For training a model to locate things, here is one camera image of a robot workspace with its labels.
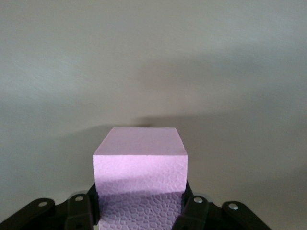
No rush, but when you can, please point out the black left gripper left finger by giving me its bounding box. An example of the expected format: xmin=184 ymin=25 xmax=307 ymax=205
xmin=0 ymin=183 xmax=100 ymax=230

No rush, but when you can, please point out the pink foam cube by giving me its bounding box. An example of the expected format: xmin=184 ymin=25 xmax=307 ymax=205
xmin=92 ymin=126 xmax=188 ymax=230

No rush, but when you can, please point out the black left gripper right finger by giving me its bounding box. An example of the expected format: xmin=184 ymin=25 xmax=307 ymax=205
xmin=174 ymin=182 xmax=273 ymax=230

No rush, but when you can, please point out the large table cover sheet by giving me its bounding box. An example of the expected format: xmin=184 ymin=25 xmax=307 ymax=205
xmin=0 ymin=0 xmax=307 ymax=230

